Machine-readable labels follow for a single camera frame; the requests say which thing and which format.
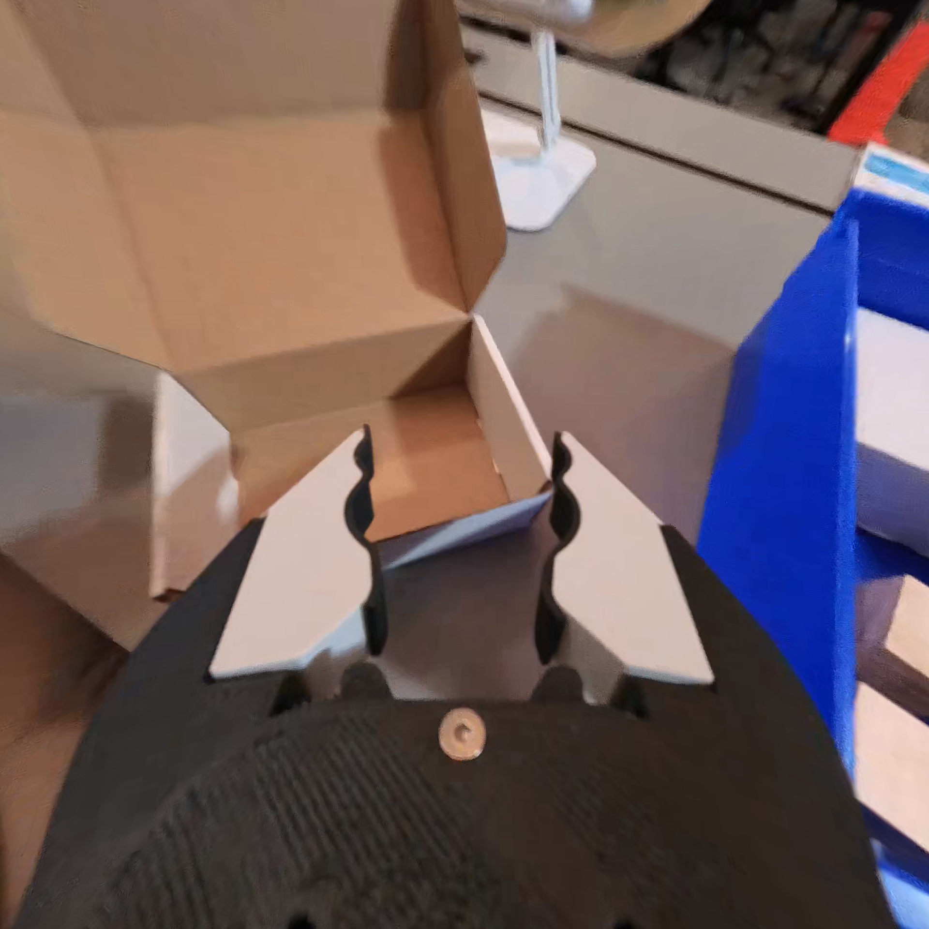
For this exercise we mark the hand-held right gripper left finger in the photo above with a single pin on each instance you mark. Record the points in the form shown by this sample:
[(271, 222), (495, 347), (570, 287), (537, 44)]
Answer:
[(297, 580)]

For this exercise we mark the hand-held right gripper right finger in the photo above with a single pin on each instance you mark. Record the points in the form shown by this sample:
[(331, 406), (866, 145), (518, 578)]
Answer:
[(631, 602)]

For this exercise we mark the blue plastic bin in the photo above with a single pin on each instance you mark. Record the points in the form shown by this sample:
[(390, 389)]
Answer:
[(784, 472)]

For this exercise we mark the brown cardboard mailer box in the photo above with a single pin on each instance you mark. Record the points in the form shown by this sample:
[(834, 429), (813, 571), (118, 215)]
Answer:
[(254, 218)]

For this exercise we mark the white cardboard mailer box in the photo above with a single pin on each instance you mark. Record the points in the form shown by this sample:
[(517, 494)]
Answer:
[(896, 421), (900, 726)]

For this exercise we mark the white document stand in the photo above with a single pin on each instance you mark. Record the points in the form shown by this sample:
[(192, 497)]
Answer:
[(541, 189)]

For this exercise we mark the blue white paper sheet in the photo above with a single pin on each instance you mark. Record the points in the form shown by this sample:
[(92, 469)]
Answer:
[(896, 170)]

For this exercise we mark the red plastic object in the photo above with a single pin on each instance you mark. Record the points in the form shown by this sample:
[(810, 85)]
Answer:
[(885, 87)]

